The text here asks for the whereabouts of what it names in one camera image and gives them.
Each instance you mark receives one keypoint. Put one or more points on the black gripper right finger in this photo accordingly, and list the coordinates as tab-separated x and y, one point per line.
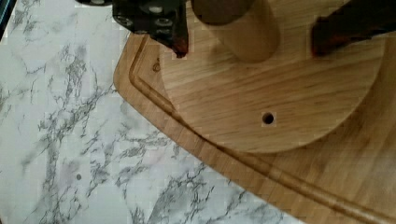
355	21

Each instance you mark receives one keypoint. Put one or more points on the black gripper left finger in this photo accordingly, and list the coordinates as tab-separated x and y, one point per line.
165	21

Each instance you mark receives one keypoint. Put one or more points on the round wooden lid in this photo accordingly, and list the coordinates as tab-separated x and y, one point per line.
285	102

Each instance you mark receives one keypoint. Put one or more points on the bamboo cutting board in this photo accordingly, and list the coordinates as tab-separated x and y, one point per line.
347	177

